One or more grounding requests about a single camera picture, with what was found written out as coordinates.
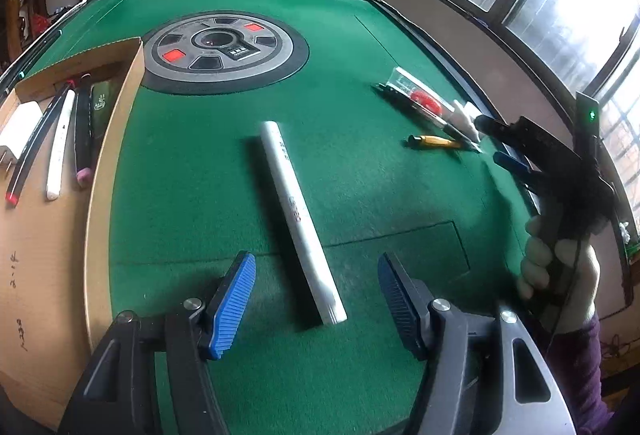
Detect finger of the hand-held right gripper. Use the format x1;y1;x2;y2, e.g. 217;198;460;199
475;115;526;140
492;151;536;180

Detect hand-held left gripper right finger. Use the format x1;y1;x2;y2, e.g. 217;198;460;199
377;252;578;435

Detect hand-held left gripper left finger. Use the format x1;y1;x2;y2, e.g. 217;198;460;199
60;251;257;435

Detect plain white bottle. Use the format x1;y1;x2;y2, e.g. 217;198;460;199
452;99;483;142

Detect black clear gel pen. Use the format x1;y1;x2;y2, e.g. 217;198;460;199
376;82;481;153

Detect yellow and black pen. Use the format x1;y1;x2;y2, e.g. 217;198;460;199
407;134;481;153

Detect clear case with red insert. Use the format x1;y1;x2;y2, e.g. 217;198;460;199
387;66;456;120

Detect long white tube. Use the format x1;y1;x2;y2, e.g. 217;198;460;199
259;120;348;327

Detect cardboard box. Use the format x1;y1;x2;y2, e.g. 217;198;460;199
0;36;146;431

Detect black marker with pink cap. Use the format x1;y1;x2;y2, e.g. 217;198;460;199
74;74;93;188

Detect slim white pen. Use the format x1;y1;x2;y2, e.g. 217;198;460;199
46;89;77;202

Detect green lighter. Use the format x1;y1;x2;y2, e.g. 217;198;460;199
89;82;118;140

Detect black marker with red cap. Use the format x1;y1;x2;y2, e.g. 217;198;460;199
5;77;76;206

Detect white charger with orange port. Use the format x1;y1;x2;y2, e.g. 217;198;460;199
0;100;43;176

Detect person's right forearm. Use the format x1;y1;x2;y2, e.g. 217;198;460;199
550;315;617;435

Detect person's right hand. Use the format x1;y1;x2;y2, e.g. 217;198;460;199
517;217;601;336

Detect round grey table control panel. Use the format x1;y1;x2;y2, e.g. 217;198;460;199
140;12;311;96

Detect black stick with green tip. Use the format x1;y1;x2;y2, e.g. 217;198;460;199
17;29;63;80

